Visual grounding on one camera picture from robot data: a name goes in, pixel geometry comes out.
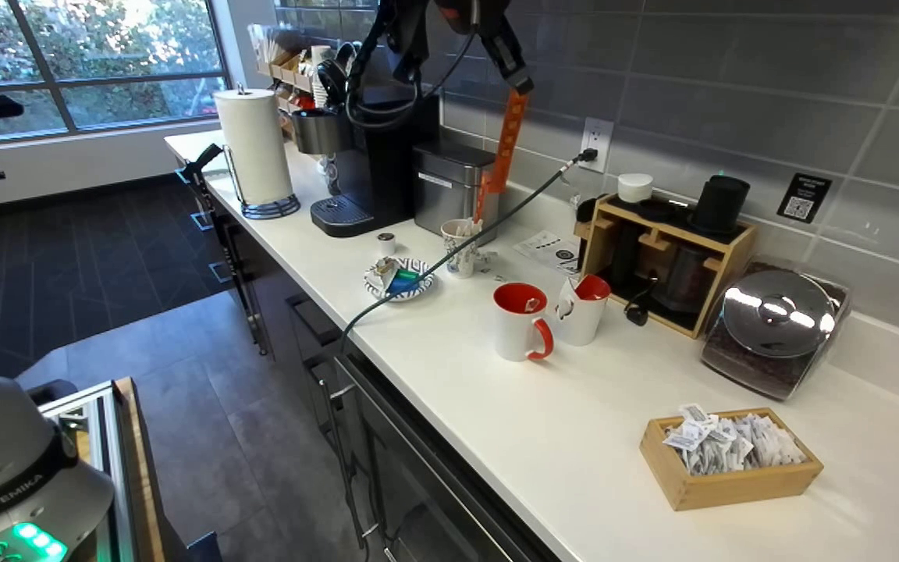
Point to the orange packet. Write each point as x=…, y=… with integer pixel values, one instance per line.
x=497, y=175

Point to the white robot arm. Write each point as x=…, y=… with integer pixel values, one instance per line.
x=39, y=466

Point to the white mug red interior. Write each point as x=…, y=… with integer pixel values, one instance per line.
x=518, y=324

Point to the black Keurig coffee maker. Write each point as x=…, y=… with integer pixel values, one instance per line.
x=366, y=133

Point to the silver metal box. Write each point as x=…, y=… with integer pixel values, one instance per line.
x=447, y=183

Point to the clear glass cup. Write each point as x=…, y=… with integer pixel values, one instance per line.
x=458, y=246

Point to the white coffee pod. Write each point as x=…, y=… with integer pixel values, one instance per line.
x=389, y=246

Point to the blue patterned small bowl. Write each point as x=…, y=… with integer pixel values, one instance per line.
x=393, y=279

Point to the paper towel roll on stand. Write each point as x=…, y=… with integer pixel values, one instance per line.
x=257, y=151

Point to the wooden organizer rack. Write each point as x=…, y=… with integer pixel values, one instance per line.
x=656, y=264

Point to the wooden box of sugar packets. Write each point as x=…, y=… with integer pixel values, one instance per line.
x=724, y=456

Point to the wall power outlet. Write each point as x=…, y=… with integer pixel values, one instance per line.
x=595, y=145

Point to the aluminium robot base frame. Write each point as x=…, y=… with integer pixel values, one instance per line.
x=109, y=436

